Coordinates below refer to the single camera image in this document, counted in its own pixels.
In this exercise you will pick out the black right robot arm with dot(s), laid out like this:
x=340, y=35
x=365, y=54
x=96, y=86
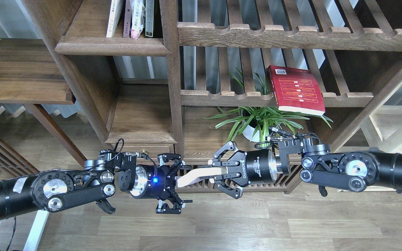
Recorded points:
x=232, y=169

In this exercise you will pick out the light wooden shelf unit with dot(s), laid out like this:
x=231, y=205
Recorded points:
x=382, y=129

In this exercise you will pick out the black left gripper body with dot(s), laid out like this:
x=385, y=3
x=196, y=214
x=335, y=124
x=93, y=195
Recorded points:
x=159, y=186

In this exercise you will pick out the red book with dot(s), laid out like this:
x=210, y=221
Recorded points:
x=296, y=90

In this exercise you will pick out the yellow green cover book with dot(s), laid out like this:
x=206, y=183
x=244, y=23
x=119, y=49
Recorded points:
x=116, y=8

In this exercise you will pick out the white metal leg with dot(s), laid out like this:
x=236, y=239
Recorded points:
x=36, y=231

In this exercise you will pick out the mauve upright book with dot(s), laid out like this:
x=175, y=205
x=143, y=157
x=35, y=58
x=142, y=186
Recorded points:
x=127, y=18

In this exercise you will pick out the green spider plant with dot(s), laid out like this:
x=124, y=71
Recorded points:
x=265, y=117

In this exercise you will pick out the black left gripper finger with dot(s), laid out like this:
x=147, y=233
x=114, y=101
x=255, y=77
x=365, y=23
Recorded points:
x=169, y=202
x=171, y=163

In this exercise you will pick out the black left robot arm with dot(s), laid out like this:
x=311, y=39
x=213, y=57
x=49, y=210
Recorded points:
x=60, y=189

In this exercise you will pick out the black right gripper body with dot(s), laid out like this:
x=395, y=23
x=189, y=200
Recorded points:
x=261, y=166

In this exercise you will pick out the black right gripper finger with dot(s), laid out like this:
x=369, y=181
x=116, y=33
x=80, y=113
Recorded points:
x=228, y=155
x=226, y=183

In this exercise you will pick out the white plant pot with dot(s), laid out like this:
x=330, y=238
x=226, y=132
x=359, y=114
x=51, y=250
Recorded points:
x=254, y=136

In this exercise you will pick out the dark wooden bookshelf cabinet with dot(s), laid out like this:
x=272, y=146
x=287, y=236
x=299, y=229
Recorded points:
x=153, y=91

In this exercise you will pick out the white pale purple book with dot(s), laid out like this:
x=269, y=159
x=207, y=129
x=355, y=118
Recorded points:
x=199, y=174

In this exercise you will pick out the dark green upright book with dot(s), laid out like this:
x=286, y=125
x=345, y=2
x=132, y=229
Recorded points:
x=149, y=18

